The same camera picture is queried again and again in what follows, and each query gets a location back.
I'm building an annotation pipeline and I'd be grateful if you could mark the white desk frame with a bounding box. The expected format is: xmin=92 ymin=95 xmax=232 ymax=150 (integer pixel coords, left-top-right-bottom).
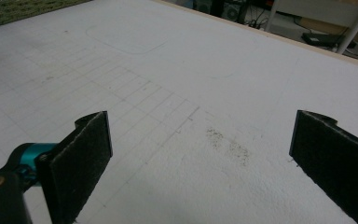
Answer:
xmin=264 ymin=0 xmax=358 ymax=54

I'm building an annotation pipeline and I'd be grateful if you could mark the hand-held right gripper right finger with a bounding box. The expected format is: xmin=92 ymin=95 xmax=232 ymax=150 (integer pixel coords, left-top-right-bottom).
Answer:
xmin=289 ymin=109 xmax=358 ymax=224

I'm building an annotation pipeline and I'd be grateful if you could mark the white grid mat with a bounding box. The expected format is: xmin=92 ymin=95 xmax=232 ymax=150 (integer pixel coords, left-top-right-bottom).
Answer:
xmin=0 ymin=0 xmax=358 ymax=224

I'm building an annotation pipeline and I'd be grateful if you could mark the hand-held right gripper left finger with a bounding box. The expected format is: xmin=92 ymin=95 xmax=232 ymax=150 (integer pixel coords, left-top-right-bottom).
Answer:
xmin=36 ymin=110 xmax=113 ymax=224

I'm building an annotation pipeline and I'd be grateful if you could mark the tangle of black floor cables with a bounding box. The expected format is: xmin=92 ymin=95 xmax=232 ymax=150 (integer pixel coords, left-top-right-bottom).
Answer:
xmin=244 ymin=7 xmax=271 ymax=31

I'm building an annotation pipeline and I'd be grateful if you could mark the black computer tower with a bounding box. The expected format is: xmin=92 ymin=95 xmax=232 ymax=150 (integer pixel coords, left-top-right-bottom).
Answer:
xmin=194 ymin=0 xmax=214 ymax=15
xmin=221 ymin=1 xmax=247 ymax=23

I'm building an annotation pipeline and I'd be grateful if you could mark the green woven basket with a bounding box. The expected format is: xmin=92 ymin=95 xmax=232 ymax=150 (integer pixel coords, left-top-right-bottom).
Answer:
xmin=0 ymin=0 xmax=91 ymax=32

